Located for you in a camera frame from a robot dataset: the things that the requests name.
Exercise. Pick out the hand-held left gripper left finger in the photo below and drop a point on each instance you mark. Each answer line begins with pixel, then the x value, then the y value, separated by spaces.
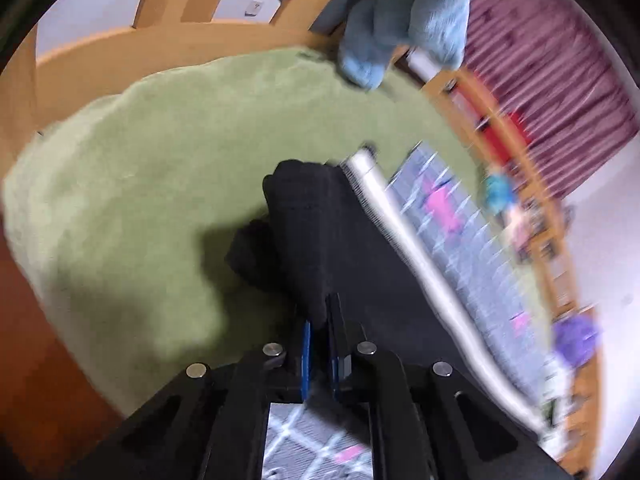
pixel 306 355

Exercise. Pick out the blue fluffy towel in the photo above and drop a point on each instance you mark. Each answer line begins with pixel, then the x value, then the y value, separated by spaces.
pixel 400 20

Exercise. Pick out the red chair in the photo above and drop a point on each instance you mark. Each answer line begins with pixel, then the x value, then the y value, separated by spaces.
pixel 507 132

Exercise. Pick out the grey checked star-print sheet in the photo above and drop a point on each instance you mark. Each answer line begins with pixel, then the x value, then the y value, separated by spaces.
pixel 465 260

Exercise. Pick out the purple plush toy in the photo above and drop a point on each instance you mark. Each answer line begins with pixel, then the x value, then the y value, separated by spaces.
pixel 575 337

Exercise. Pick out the colourful geometric pillow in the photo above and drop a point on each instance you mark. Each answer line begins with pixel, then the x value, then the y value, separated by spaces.
pixel 500 191

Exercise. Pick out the black pants with white waistband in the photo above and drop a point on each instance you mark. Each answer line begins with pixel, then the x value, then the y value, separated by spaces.
pixel 310 220

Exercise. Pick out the wall outlet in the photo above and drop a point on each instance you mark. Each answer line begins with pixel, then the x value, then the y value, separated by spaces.
pixel 254 7

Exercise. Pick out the maroon striped curtain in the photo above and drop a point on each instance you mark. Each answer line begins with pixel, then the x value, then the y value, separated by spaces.
pixel 550 85

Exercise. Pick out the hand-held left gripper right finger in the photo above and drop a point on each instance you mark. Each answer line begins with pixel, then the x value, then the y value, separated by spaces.
pixel 333 360

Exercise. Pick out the wooden bed frame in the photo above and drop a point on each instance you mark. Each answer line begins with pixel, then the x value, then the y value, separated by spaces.
pixel 175 35

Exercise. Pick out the green fleece blanket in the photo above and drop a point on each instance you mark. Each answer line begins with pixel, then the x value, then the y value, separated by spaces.
pixel 150 185

